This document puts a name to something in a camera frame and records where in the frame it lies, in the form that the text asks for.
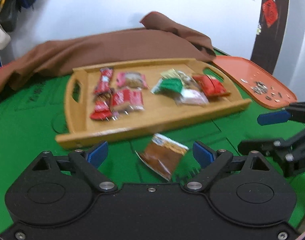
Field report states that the brown cake snack packet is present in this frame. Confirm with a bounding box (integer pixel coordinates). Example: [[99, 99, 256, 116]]
[[136, 133, 189, 181]]

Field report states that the long red snack stick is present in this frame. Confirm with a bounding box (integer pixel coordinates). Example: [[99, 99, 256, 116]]
[[93, 68, 114, 95]]

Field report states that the orange plastic tray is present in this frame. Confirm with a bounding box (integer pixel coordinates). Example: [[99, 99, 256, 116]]
[[213, 56, 297, 110]]

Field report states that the pile of sunflower seeds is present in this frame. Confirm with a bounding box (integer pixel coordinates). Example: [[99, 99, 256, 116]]
[[240, 79, 283, 103]]

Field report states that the red brown chocolate bar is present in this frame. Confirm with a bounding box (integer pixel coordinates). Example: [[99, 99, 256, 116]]
[[89, 93, 112, 121]]

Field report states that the bamboo serving tray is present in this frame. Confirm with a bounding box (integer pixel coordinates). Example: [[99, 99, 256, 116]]
[[55, 59, 252, 149]]

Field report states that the white snack packet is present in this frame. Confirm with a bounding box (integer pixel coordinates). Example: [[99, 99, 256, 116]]
[[175, 88, 209, 106]]

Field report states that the red biscuit packet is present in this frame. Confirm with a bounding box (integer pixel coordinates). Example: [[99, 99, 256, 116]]
[[111, 87, 144, 113]]

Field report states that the red peanut bag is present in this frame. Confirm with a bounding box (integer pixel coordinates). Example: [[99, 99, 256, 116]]
[[192, 74, 231, 98]]

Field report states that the gold nut packet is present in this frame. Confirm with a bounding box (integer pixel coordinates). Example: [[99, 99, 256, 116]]
[[161, 69, 201, 89]]

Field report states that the dark door with red decoration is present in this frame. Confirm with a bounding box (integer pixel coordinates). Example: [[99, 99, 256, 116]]
[[251, 0, 289, 74]]

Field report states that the green snack packet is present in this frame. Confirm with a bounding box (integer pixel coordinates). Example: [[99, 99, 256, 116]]
[[151, 78, 183, 94]]

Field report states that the pink pastry packet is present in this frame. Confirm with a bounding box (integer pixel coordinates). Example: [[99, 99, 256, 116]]
[[116, 72, 148, 89]]

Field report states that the brown cloth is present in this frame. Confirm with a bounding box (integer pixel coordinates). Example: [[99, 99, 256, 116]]
[[0, 11, 216, 92]]

